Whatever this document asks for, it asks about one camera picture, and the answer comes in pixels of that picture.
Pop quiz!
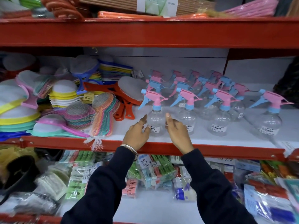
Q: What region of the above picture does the person's left hand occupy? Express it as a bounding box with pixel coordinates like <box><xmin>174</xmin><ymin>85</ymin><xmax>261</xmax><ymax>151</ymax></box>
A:
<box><xmin>122</xmin><ymin>114</ymin><xmax>152</xmax><ymax>152</ymax></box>

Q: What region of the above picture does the person's right hand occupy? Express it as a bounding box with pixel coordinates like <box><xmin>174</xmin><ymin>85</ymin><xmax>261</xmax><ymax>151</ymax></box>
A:
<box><xmin>165</xmin><ymin>112</ymin><xmax>195</xmax><ymax>155</ymax></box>

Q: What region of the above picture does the person's right forearm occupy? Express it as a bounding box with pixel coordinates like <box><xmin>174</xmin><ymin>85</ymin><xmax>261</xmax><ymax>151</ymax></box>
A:
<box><xmin>180</xmin><ymin>149</ymin><xmax>258</xmax><ymax>224</ymax></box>

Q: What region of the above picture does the person's left forearm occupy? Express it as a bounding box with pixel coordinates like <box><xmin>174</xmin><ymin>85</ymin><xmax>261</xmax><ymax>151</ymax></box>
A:
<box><xmin>61</xmin><ymin>146</ymin><xmax>139</xmax><ymax>224</ymax></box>

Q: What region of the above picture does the silver bangle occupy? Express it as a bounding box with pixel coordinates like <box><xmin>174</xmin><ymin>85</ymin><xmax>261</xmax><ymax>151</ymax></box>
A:
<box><xmin>120</xmin><ymin>144</ymin><xmax>139</xmax><ymax>161</ymax></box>

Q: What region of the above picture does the stack of orange strainers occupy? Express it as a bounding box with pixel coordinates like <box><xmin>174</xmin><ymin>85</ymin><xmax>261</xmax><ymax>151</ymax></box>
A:
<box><xmin>83</xmin><ymin>76</ymin><xmax>147</xmax><ymax>121</ymax></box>

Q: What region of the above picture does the pile of clothes peg packets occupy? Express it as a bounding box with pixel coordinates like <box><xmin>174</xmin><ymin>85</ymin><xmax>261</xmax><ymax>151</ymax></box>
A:
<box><xmin>58</xmin><ymin>150</ymin><xmax>199</xmax><ymax>201</ymax></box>

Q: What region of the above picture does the netted pack of colourful strainers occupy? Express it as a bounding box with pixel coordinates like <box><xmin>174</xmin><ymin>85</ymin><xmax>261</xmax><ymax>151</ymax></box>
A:
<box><xmin>84</xmin><ymin>92</ymin><xmax>121</xmax><ymax>152</ymax></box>

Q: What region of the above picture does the group of clear spray bottles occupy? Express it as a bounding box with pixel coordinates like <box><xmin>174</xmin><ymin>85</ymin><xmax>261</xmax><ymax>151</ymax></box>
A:
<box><xmin>138</xmin><ymin>69</ymin><xmax>294</xmax><ymax>141</ymax></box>

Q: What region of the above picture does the red metal shelf beam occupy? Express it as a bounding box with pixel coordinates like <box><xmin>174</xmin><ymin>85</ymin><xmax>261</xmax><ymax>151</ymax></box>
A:
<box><xmin>0</xmin><ymin>213</ymin><xmax>131</xmax><ymax>224</ymax></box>
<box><xmin>0</xmin><ymin>17</ymin><xmax>299</xmax><ymax>49</ymax></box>
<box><xmin>0</xmin><ymin>136</ymin><xmax>299</xmax><ymax>162</ymax></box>

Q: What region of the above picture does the white shelf board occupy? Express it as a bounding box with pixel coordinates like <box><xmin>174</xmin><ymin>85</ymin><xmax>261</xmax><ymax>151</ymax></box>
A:
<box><xmin>106</xmin><ymin>85</ymin><xmax>299</xmax><ymax>149</ymax></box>

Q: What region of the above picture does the blue plastic strainer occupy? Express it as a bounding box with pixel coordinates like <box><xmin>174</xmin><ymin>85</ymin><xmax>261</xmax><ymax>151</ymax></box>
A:
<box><xmin>70</xmin><ymin>55</ymin><xmax>103</xmax><ymax>95</ymax></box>

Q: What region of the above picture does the pink plastic strainer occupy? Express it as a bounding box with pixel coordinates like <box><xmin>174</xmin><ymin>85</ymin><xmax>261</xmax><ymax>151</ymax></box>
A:
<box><xmin>36</xmin><ymin>114</ymin><xmax>90</xmax><ymax>138</ymax></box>

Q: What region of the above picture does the stack of yellow white strainers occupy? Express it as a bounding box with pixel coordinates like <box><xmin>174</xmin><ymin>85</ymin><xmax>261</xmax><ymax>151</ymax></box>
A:
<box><xmin>48</xmin><ymin>79</ymin><xmax>81</xmax><ymax>109</ymax></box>

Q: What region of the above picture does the teal plastic strainer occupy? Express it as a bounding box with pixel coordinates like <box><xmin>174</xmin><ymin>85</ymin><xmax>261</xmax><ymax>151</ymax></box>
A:
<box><xmin>26</xmin><ymin>122</ymin><xmax>88</xmax><ymax>139</ymax></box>

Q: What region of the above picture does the bag of white plastic items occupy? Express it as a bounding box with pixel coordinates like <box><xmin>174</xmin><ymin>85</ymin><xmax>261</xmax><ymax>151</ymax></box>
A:
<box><xmin>35</xmin><ymin>167</ymin><xmax>70</xmax><ymax>201</ymax></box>

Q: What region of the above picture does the pile of packaged household goods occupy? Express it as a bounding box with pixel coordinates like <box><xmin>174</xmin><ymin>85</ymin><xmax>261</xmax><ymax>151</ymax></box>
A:
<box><xmin>206</xmin><ymin>158</ymin><xmax>299</xmax><ymax>224</ymax></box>

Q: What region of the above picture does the orange plastic stick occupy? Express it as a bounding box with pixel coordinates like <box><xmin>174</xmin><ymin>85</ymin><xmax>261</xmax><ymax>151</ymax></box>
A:
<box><xmin>97</xmin><ymin>11</ymin><xmax>209</xmax><ymax>20</ymax></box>

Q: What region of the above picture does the white shelf price label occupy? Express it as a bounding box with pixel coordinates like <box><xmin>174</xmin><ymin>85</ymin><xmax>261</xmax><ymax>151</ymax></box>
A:
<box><xmin>279</xmin><ymin>141</ymin><xmax>297</xmax><ymax>158</ymax></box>

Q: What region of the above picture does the dark bag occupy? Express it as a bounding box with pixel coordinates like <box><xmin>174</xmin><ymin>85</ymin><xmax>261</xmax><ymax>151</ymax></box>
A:
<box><xmin>273</xmin><ymin>56</ymin><xmax>299</xmax><ymax>103</ymax></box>

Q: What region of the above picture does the rolled bamboo mat pack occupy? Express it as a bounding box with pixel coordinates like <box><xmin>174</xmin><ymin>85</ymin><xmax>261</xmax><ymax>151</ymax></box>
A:
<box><xmin>79</xmin><ymin>0</ymin><xmax>216</xmax><ymax>17</ymax></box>

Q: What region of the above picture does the pile of large yellow teal strainers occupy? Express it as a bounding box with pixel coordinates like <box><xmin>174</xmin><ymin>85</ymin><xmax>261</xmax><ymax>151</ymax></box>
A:
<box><xmin>0</xmin><ymin>70</ymin><xmax>56</xmax><ymax>141</ymax></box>

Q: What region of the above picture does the black plastic container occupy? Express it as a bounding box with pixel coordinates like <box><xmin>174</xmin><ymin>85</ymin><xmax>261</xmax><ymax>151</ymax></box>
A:
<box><xmin>0</xmin><ymin>155</ymin><xmax>40</xmax><ymax>205</ymax></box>

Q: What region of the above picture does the pink broom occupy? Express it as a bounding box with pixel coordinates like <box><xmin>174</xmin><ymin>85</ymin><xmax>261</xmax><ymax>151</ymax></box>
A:
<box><xmin>221</xmin><ymin>0</ymin><xmax>280</xmax><ymax>18</ymax></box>

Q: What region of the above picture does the orange coiled hose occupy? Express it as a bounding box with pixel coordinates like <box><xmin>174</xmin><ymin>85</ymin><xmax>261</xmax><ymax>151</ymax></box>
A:
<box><xmin>40</xmin><ymin>0</ymin><xmax>85</xmax><ymax>20</ymax></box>

